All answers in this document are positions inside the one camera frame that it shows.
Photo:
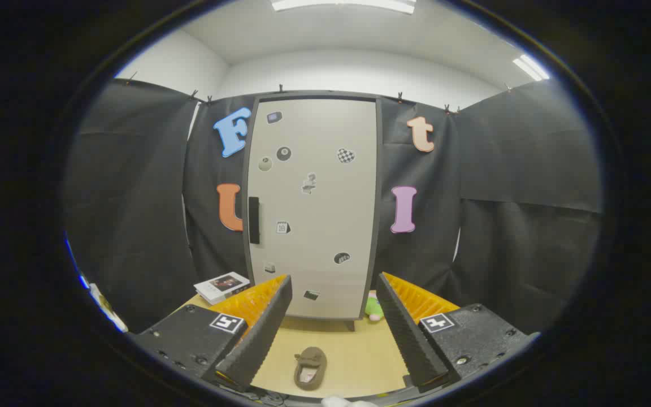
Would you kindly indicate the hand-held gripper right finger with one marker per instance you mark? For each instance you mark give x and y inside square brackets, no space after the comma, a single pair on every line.
[407,333]

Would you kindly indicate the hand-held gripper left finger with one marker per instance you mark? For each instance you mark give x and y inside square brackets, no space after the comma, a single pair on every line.
[263,333]

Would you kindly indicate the brown fuzzy slipper shoe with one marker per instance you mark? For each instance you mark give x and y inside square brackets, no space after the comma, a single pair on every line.
[311,357]

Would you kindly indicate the beige shoe cabinet door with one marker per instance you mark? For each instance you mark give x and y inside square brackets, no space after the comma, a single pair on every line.
[325,226]

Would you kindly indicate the grey shoe cabinet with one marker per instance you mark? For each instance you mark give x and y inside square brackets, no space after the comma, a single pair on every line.
[380,198]

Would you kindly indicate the green plush toy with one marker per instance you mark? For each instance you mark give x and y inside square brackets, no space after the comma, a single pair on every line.
[373,310]

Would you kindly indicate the white book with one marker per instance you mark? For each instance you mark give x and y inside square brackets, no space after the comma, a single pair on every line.
[221,282]

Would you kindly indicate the black backdrop cloth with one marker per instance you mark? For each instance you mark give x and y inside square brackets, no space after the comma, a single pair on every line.
[500,226]

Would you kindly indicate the white printed packet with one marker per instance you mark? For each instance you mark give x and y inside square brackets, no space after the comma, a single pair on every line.
[108,311]

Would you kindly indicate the small ceiling light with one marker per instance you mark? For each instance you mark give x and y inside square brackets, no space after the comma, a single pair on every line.
[532,68]

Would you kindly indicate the long ceiling light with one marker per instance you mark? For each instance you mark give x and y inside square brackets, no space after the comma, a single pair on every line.
[342,4]

